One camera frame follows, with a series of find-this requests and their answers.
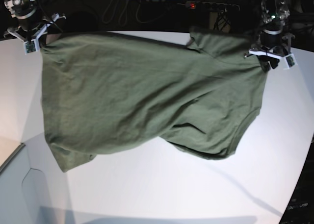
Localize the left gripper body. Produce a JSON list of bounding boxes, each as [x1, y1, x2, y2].
[[245, 32, 294, 60]]

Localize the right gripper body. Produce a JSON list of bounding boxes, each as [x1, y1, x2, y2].
[[3, 13, 66, 42]]

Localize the green t-shirt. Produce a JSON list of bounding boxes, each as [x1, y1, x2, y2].
[[41, 27, 267, 172]]

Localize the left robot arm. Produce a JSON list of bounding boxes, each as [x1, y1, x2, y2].
[[244, 0, 296, 73]]

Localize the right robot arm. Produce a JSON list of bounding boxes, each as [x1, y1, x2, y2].
[[3, 0, 66, 54]]

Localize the black power strip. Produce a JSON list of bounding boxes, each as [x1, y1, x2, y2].
[[185, 1, 240, 12]]

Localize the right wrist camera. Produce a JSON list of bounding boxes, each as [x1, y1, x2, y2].
[[23, 39, 40, 55]]

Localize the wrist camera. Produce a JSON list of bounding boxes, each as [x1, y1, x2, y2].
[[23, 39, 40, 55], [283, 53, 296, 70]]

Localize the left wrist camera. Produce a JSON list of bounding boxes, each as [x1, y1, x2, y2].
[[283, 53, 296, 70]]

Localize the black cable bundle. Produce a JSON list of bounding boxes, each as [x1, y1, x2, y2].
[[210, 10, 233, 36]]

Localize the grey cable loops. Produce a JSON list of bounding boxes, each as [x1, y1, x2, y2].
[[102, 0, 172, 25]]

